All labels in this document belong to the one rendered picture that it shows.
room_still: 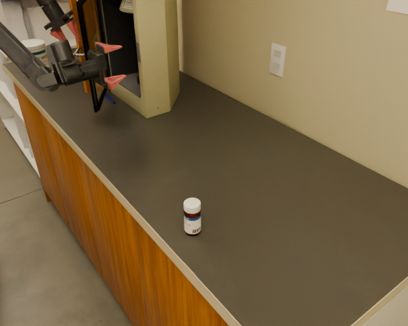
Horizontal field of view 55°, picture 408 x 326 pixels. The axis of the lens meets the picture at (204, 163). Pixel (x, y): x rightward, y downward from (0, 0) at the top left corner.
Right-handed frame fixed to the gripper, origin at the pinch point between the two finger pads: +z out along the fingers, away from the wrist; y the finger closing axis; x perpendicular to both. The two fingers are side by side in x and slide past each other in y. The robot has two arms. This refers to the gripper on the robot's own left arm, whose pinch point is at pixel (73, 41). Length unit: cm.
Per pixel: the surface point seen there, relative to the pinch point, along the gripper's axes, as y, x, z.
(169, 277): -9, 68, 59
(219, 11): -51, -26, 20
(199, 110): -29, -1, 46
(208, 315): -20, 83, 60
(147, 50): -23.2, 3.7, 13.7
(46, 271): 86, -5, 95
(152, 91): -16.6, 3.1, 28.3
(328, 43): -79, 21, 34
